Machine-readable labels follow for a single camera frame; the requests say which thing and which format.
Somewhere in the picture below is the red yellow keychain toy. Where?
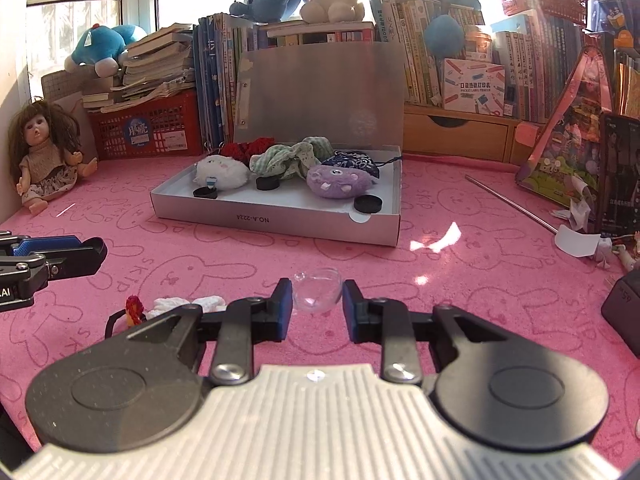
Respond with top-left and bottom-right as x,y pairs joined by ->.
104,295 -> 146,339

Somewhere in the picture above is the white tissue bundle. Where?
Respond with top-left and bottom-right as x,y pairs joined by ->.
144,296 -> 227,320

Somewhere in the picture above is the clear glass cup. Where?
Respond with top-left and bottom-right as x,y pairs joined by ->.
292,268 -> 343,314

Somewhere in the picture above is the black round puck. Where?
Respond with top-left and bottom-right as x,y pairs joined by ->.
255,177 -> 280,192

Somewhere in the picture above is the green checkered scrunchie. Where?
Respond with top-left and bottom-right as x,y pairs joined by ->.
250,136 -> 334,180

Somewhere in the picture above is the doll with brown hair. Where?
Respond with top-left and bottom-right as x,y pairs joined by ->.
8,99 -> 98,216

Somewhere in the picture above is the metal rod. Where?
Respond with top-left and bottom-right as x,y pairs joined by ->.
464,174 -> 558,235

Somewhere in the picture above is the black puck left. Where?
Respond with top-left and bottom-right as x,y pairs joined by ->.
193,186 -> 218,200

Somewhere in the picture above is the red plastic basket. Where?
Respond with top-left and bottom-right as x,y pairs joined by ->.
89,90 -> 203,160

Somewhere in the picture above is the white plush toy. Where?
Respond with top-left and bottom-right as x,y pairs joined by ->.
193,155 -> 250,191

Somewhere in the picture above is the blue doraemon plush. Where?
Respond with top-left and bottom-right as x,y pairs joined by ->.
64,24 -> 146,78

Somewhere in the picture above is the pink cartoon bag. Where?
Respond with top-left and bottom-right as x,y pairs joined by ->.
515,46 -> 612,206

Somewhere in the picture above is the stack of books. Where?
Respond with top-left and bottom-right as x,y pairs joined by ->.
75,23 -> 195,113

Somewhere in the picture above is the black puck right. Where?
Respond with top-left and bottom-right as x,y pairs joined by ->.
354,194 -> 383,214

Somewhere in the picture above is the red knitted item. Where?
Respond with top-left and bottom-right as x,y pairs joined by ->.
219,136 -> 274,166

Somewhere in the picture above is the blue patterned pouch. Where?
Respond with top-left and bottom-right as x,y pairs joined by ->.
322,151 -> 402,179

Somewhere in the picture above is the wooden drawer organizer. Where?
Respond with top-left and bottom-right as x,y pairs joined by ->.
404,104 -> 542,166

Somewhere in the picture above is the purple plush toy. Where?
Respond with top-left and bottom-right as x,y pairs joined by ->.
306,165 -> 375,200

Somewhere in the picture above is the white colourful card box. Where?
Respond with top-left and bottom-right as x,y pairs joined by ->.
442,58 -> 506,117

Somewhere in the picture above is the white open cardboard box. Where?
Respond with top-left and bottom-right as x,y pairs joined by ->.
151,41 -> 405,246

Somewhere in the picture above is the row of upright books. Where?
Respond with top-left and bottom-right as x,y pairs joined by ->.
192,0 -> 640,149

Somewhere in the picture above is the blue bear plush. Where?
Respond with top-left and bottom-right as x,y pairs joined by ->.
229,0 -> 303,24

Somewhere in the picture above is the blue carton box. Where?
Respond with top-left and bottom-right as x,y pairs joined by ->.
588,0 -> 639,50

